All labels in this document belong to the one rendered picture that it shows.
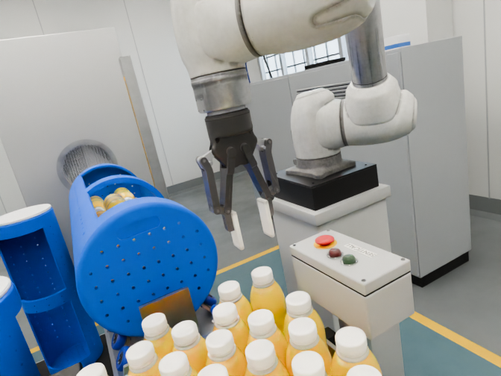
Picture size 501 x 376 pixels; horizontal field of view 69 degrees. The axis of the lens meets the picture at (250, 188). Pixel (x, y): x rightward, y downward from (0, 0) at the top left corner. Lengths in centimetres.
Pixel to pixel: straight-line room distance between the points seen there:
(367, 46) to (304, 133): 32
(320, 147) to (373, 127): 18
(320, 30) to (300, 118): 72
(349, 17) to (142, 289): 61
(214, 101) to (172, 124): 545
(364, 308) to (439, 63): 195
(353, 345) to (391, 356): 112
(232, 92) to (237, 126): 5
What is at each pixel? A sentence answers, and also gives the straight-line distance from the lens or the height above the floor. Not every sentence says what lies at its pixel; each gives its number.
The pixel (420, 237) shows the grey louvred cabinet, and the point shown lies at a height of 35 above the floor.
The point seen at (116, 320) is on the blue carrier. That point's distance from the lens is 81.
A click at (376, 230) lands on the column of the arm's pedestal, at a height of 85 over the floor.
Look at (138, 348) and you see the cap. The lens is 60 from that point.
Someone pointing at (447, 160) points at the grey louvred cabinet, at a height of 76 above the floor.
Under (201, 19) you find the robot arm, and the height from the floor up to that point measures 151.
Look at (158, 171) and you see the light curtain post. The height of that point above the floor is 104.
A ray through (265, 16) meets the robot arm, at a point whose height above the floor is 149.
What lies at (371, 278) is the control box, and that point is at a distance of 59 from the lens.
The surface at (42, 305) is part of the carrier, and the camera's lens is 216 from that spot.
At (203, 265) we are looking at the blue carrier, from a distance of 81.
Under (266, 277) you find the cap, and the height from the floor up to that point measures 108.
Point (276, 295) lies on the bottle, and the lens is 69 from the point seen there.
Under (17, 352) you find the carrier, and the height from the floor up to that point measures 88.
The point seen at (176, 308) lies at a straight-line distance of 77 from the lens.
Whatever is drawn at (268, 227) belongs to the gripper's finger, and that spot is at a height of 116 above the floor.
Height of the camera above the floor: 141
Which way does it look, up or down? 15 degrees down
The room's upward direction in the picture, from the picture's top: 12 degrees counter-clockwise
